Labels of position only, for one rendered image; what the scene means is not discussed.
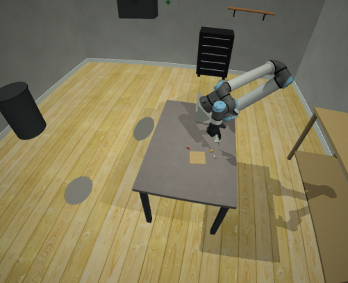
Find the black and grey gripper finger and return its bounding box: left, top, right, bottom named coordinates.
left=214, top=131, right=221, bottom=145

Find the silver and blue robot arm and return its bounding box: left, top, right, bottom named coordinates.
left=199, top=60, right=294, bottom=129

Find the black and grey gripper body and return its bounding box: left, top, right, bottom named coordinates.
left=206, top=122, right=220, bottom=137

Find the tan mat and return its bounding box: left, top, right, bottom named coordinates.
left=189, top=151, right=206, bottom=164

